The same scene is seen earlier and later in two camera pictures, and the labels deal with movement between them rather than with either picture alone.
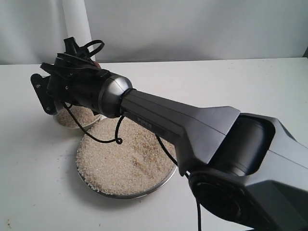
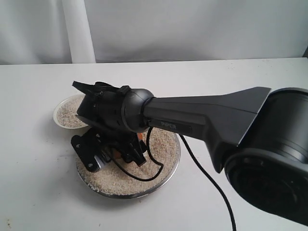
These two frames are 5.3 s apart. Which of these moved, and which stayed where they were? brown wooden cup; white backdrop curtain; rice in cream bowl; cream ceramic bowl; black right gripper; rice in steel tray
Moved: brown wooden cup; black right gripper
Stayed: white backdrop curtain; rice in steel tray; rice in cream bowl; cream ceramic bowl
